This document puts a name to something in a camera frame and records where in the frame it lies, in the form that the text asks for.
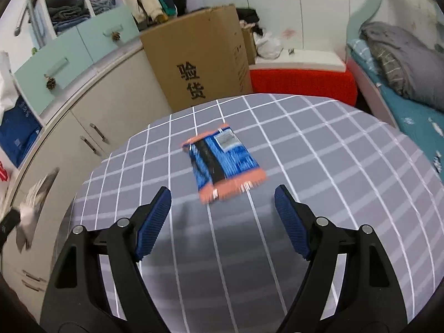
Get white plastic bag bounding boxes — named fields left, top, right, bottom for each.
left=255, top=31, right=283, bottom=59

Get grey metal pipe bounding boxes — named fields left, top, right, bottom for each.
left=14, top=0, right=35, bottom=37

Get grey plaid cloth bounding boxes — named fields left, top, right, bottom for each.
left=376, top=47, right=410, bottom=98

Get white wardrobe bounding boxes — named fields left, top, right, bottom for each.
left=194, top=0, right=375, bottom=63

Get white board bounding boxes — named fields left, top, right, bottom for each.
left=248, top=49, right=347, bottom=73

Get folded light jeans stack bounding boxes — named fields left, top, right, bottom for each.
left=88, top=0, right=117, bottom=16

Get blue plastic bag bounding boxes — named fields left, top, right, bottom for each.
left=0, top=95, right=42, bottom=169

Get small cardboard box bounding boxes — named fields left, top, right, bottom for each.
left=241, top=28, right=259, bottom=66

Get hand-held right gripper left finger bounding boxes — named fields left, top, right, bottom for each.
left=40, top=186, right=172, bottom=333

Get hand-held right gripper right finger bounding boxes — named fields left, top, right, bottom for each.
left=274, top=185, right=406, bottom=333

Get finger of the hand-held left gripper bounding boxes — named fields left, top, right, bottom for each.
left=0, top=209, right=21, bottom=247

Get grey blanket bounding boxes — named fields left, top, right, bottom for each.
left=359, top=21, right=444, bottom=112

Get blue snack packet pink edges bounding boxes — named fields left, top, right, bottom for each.
left=182, top=123, right=267, bottom=205

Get large cardboard box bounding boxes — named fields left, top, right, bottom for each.
left=139, top=3, right=253, bottom=112

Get black clothes pile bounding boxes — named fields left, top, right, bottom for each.
left=238, top=7, right=261, bottom=30

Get narrow mint green drawer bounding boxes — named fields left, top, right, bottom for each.
left=77, top=4, right=139, bottom=65

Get teal patterned bedsheet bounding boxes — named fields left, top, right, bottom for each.
left=347, top=38, right=444, bottom=184

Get white curved cabinet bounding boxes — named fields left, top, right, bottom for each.
left=0, top=43, right=174, bottom=306

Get folded dark jeans stack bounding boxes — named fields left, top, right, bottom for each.
left=47, top=0, right=91, bottom=35

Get metal cabinet handle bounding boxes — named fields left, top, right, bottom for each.
left=89, top=123, right=109, bottom=143
left=80, top=136, right=101, bottom=156

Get red ottoman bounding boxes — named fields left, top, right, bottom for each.
left=250, top=69, right=358, bottom=107

